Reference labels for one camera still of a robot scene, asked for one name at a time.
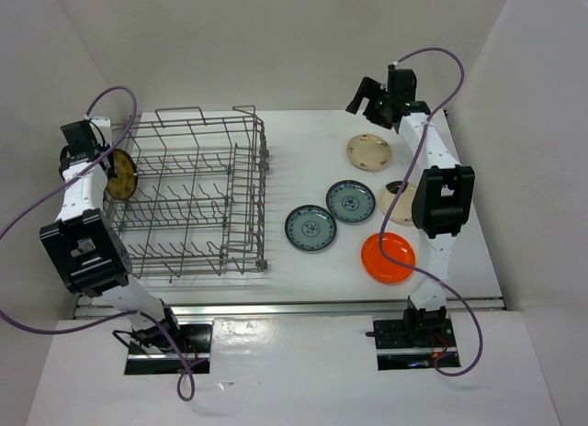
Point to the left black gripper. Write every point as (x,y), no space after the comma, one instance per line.
(102,147)

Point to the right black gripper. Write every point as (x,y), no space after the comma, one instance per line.
(370,89)

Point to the yellow patterned plate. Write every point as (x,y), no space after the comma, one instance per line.
(122,181)

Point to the cream floral plate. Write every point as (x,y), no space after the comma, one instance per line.
(368,152)

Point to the blue floral plate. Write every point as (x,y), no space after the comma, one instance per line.
(350,201)
(310,228)

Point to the cream plate with black patch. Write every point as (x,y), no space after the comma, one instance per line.
(402,212)

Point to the orange plate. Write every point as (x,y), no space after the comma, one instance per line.
(394,265)

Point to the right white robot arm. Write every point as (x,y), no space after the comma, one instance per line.
(442,200)

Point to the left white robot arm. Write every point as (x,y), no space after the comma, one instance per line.
(86,251)

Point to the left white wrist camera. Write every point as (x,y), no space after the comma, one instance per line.
(102,128)

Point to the grey wire dish rack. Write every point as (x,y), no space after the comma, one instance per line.
(199,207)

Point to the aluminium rail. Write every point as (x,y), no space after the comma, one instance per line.
(86,310)

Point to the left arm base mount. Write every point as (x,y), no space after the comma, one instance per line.
(194,343)

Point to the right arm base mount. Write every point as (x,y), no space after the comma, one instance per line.
(397,349)

